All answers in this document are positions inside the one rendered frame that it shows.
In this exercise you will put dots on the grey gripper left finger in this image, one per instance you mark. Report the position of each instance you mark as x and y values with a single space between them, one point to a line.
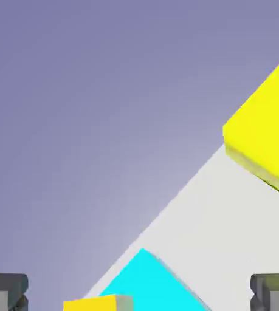
3 291

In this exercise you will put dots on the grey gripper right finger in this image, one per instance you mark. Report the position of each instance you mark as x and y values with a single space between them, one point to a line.
273 294

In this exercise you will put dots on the small yellow cube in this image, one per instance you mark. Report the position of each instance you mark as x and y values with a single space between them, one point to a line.
93 305

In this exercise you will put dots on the large cyan box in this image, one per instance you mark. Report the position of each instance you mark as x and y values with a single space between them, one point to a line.
151 286

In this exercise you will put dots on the large yellow box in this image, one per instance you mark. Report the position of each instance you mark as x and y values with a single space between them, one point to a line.
265 126

